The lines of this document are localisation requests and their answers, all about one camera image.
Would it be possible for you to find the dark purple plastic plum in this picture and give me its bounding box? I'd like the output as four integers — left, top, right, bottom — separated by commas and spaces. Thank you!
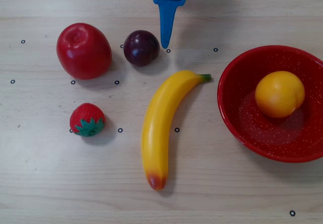
123, 30, 160, 67

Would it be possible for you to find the yellow-orange plastic peach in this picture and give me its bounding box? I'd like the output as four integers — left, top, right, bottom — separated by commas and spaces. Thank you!
254, 71, 305, 119

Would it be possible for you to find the red plastic strawberry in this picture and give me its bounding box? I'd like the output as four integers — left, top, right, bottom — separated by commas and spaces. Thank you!
69, 102, 106, 137

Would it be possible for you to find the red plastic apple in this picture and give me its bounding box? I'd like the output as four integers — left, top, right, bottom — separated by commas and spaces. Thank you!
56, 23, 113, 80

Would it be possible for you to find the yellow plastic banana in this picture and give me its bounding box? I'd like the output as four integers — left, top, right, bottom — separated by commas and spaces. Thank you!
140, 70, 212, 191

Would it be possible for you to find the red speckled enamel bowl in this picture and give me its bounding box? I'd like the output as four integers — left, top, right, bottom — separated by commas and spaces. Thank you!
217, 45, 323, 163

